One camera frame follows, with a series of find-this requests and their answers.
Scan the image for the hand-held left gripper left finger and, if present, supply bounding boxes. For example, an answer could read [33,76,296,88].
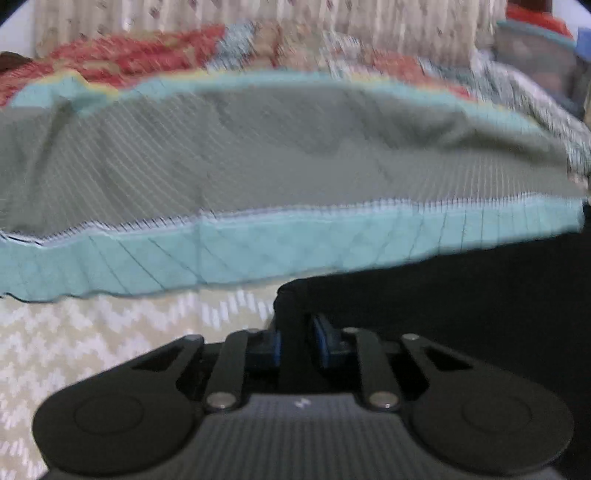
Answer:
[131,323,283,411]

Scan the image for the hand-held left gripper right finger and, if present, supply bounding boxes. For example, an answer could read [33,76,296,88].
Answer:
[308,314,474,412]

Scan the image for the black pants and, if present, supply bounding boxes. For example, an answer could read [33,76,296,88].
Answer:
[273,228,591,480]

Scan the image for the grey teal zigzag bedspread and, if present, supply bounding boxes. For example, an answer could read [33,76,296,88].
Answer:
[0,71,591,480]

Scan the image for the red patchwork quilt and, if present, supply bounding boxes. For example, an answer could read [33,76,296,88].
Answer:
[0,22,591,181]

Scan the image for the beige leaf print curtain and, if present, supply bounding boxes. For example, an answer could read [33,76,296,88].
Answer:
[34,0,509,70]

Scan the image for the clear plastic storage bin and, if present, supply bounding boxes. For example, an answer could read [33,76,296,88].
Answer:
[493,21,583,112]

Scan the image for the dark wooden headboard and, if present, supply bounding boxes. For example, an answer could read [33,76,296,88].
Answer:
[0,52,33,73]

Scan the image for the red cloth on bin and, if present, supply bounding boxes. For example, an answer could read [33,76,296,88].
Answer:
[505,2,574,38]

